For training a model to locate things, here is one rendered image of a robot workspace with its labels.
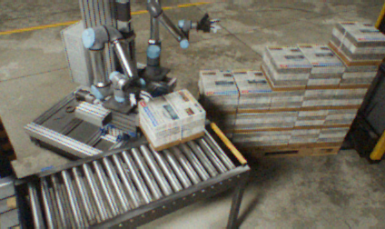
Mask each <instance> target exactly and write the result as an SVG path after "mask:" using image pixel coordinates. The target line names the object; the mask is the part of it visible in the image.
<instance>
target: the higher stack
mask: <svg viewBox="0 0 385 229"><path fill-rule="evenodd" d="M330 41H331V43H332V44H333V45H334V46H335V47H337V48H338V49H339V51H341V53H342V54H343V55H344V56H345V57H346V58H348V60H350V62H359V61H381V60H384V59H383V58H384V55H385V35H384V34H382V33H381V32H379V30H377V29H376V28H375V27H374V26H372V25H371V24H370V23H368V22H362V21H353V22H337V23H336V25H335V27H333V31H332V34H331V40H330ZM328 47H329V46H328ZM329 48H330V47H329ZM330 50H331V51H332V52H333V53H334V54H335V55H336V56H337V57H338V58H339V59H340V60H341V58H340V57H339V56H338V55H337V54H336V53H335V52H334V51H333V50H332V49H331V48H330ZM341 62H342V63H343V64H344V66H345V71H344V73H343V75H342V77H341V80H340V86H341V85H370V83H371V82H372V80H373V78H374V77H375V76H376V74H377V71H378V69H379V67H378V66H377V65H363V66H348V65H346V64H345V62H343V60H341ZM367 90H368V88H350V89H339V88H338V89H337V91H336V93H335V95H334V96H333V103H332V104H331V106H344V105H361V103H362V101H363V97H364V96H365V94H366V92H367ZM357 112H358V109H341V110H329V112H328V114H327V116H326V118H325V121H324V123H323V125H326V124H351V123H352V121H353V119H354V118H355V116H356V113H357ZM349 130H350V128H349V127H340V128H328V129H320V134H319V137H318V138H317V141H316V143H327V142H339V141H343V139H344V138H345V134H347V133H348V131H349ZM340 147H341V144H334V145H314V146H313V151H312V152H311V155H328V154H337V153H338V151H339V149H340Z"/></svg>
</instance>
